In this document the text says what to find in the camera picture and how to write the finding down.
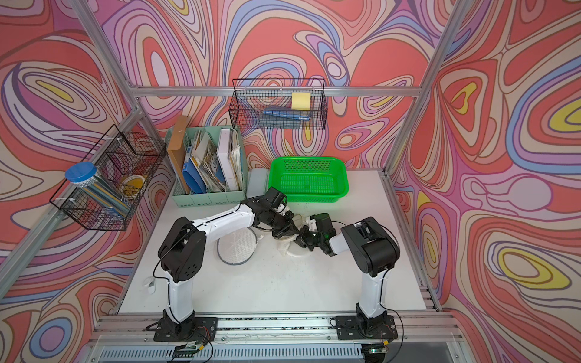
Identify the green plastic basket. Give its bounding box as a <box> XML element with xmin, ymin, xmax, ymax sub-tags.
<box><xmin>267</xmin><ymin>157</ymin><xmax>350</xmax><ymax>203</ymax></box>

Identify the blue folder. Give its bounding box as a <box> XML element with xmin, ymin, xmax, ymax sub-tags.
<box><xmin>182</xmin><ymin>156</ymin><xmax>207</xmax><ymax>195</ymax></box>

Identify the back black wire basket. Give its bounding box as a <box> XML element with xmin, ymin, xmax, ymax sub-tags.
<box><xmin>228</xmin><ymin>77</ymin><xmax>328</xmax><ymax>132</ymax></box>

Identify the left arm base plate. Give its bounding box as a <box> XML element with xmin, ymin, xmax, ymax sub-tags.
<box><xmin>154</xmin><ymin>316</ymin><xmax>219</xmax><ymax>343</ymax></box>

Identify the left black wire basket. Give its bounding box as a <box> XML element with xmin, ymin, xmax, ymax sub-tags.
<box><xmin>50</xmin><ymin>126</ymin><xmax>166</xmax><ymax>231</ymax></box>

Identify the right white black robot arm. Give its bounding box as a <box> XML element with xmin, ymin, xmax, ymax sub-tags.
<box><xmin>295</xmin><ymin>213</ymin><xmax>401</xmax><ymax>334</ymax></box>

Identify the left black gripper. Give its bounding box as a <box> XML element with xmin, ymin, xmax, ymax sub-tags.
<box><xmin>265</xmin><ymin>210</ymin><xmax>303</xmax><ymax>239</ymax></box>

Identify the mint green file organizer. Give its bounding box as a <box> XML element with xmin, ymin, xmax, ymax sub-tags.
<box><xmin>172</xmin><ymin>126</ymin><xmax>248</xmax><ymax>208</ymax></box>

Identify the blue pen pouch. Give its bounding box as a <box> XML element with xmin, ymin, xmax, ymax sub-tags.
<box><xmin>263</xmin><ymin>108</ymin><xmax>311</xmax><ymax>122</ymax></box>

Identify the yellow sticky note pad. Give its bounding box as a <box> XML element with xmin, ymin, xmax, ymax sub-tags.
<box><xmin>291</xmin><ymin>92</ymin><xmax>311</xmax><ymax>111</ymax></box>

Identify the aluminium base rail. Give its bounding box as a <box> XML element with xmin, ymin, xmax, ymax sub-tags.
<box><xmin>76</xmin><ymin>311</ymin><xmax>476</xmax><ymax>362</ymax></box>

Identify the blue lidded clear jar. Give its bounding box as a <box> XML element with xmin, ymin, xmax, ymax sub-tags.
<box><xmin>65</xmin><ymin>162</ymin><xmax>130</xmax><ymax>219</ymax></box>

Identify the black wire basket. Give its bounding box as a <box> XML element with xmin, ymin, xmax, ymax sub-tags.
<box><xmin>50</xmin><ymin>126</ymin><xmax>166</xmax><ymax>231</ymax></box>
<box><xmin>228</xmin><ymin>77</ymin><xmax>328</xmax><ymax>132</ymax></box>

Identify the small white clip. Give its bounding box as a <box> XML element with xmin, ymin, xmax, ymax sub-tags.
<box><xmin>142</xmin><ymin>276</ymin><xmax>156</xmax><ymax>295</ymax></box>

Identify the white book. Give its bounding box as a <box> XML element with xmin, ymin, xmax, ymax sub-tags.
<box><xmin>216</xmin><ymin>129</ymin><xmax>240</xmax><ymax>191</ymax></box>

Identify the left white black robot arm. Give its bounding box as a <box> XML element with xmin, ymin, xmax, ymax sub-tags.
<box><xmin>153</xmin><ymin>188</ymin><xmax>300</xmax><ymax>325</ymax></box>

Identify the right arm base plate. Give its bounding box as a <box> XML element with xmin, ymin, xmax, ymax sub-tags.
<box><xmin>331</xmin><ymin>314</ymin><xmax>399</xmax><ymax>342</ymax></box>

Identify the green circuit board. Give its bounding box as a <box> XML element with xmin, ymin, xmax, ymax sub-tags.
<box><xmin>170</xmin><ymin>344</ymin><xmax>205</xmax><ymax>361</ymax></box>

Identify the brown cardboard folder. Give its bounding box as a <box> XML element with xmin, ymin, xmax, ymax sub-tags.
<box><xmin>167</xmin><ymin>116</ymin><xmax>190</xmax><ymax>195</ymax></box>

